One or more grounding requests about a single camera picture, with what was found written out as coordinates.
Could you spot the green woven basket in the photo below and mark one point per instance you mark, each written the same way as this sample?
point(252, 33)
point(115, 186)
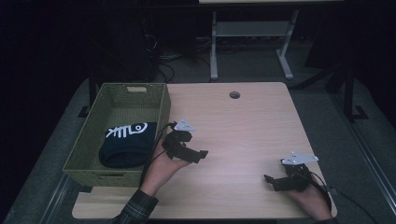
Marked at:
point(93, 124)

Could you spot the white metal stand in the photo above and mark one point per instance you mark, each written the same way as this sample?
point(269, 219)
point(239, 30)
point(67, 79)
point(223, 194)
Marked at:
point(250, 28)

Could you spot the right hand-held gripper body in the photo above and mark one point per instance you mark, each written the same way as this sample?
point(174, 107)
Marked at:
point(295, 182)

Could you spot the black metal stand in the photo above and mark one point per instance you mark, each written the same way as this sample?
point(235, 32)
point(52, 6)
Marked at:
point(350, 93)

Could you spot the person's right hand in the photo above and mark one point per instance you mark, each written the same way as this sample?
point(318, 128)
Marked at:
point(311, 202)

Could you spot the person's left hand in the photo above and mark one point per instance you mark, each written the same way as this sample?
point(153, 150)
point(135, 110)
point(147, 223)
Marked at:
point(162, 171)

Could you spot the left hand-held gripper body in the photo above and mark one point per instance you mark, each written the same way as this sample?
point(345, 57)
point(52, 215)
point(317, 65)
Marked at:
point(176, 146)

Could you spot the dark blue knit sweater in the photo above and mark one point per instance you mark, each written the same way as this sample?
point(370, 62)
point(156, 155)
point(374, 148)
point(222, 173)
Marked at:
point(127, 152)

